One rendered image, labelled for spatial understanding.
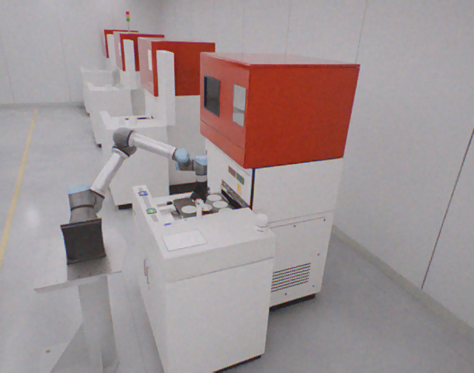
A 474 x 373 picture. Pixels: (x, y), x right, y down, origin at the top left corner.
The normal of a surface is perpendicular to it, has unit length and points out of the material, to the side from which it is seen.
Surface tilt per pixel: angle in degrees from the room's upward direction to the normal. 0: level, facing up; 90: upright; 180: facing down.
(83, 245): 90
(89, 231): 90
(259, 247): 90
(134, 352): 0
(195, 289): 90
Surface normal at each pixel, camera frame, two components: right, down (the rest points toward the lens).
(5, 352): 0.04, -0.91
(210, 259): 0.41, 0.39
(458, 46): -0.91, 0.13
